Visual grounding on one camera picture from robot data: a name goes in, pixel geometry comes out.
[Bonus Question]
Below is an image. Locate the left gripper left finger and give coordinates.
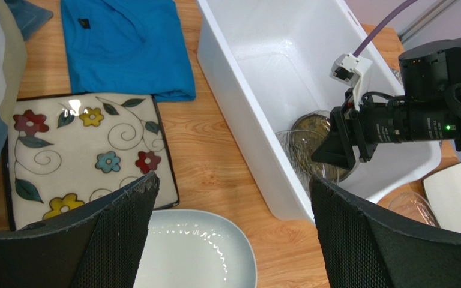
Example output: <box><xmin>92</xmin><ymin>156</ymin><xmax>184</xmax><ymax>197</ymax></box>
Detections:
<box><xmin>0</xmin><ymin>172</ymin><xmax>160</xmax><ymax>287</ymax></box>

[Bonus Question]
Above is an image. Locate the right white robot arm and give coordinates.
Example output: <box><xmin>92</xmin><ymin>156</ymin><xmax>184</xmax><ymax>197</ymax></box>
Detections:
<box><xmin>311</xmin><ymin>38</ymin><xmax>461</xmax><ymax>170</ymax></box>

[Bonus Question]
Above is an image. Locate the clear round glass plate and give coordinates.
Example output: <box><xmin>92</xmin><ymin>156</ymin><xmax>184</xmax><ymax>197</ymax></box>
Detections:
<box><xmin>276</xmin><ymin>127</ymin><xmax>357</xmax><ymax>194</ymax></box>

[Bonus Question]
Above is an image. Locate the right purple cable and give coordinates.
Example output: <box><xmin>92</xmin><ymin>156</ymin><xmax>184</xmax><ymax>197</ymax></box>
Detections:
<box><xmin>352</xmin><ymin>0</ymin><xmax>419</xmax><ymax>58</ymax></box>

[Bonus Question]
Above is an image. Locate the yellow patterned round plate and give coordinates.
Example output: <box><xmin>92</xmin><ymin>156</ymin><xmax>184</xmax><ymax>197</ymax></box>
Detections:
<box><xmin>292</xmin><ymin>110</ymin><xmax>351</xmax><ymax>183</ymax></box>

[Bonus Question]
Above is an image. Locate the white rectangular plate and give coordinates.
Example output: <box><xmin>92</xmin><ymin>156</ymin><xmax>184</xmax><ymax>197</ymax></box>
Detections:
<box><xmin>422</xmin><ymin>162</ymin><xmax>461</xmax><ymax>233</ymax></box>

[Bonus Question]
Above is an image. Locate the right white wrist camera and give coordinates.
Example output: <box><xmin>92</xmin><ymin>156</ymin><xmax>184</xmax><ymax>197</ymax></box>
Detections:
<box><xmin>330</xmin><ymin>53</ymin><xmax>373</xmax><ymax>111</ymax></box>

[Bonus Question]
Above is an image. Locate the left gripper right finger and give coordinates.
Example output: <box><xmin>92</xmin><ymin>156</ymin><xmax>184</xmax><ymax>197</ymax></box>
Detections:
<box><xmin>309</xmin><ymin>175</ymin><xmax>461</xmax><ymax>287</ymax></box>

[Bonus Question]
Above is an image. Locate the white plastic bin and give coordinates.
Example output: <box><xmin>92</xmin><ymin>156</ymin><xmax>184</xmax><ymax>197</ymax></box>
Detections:
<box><xmin>196</xmin><ymin>0</ymin><xmax>442</xmax><ymax>223</ymax></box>

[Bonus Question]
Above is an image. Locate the large white oval plate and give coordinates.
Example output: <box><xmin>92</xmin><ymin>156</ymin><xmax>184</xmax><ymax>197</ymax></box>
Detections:
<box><xmin>134</xmin><ymin>209</ymin><xmax>258</xmax><ymax>287</ymax></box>

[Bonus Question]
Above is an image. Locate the floral square plate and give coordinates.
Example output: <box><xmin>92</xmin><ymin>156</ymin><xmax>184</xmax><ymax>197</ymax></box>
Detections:
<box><xmin>2</xmin><ymin>93</ymin><xmax>180</xmax><ymax>230</ymax></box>

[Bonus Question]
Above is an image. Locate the clear glass plate right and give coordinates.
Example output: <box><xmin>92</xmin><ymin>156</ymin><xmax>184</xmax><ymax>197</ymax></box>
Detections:
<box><xmin>388</xmin><ymin>192</ymin><xmax>441</xmax><ymax>228</ymax></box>

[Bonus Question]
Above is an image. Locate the folded blue cloth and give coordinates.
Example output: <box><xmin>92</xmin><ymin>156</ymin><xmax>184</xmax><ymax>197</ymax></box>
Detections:
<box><xmin>60</xmin><ymin>1</ymin><xmax>196</xmax><ymax>101</ymax></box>

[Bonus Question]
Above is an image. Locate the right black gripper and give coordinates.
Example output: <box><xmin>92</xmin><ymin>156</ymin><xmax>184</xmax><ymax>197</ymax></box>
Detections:
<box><xmin>311</xmin><ymin>88</ymin><xmax>377</xmax><ymax>169</ymax></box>

